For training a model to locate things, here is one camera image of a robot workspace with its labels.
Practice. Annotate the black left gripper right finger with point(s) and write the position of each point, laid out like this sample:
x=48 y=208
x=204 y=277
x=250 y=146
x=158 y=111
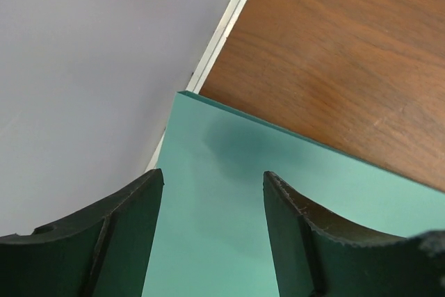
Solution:
x=319 y=253

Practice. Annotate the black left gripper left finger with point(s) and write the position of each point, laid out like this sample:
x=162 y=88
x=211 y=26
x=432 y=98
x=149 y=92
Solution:
x=100 y=250

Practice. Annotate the teal file folder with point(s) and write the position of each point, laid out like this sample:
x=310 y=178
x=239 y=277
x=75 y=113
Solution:
x=212 y=235

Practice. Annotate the aluminium frame rail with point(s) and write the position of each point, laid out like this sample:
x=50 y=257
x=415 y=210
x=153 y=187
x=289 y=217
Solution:
x=184 y=50

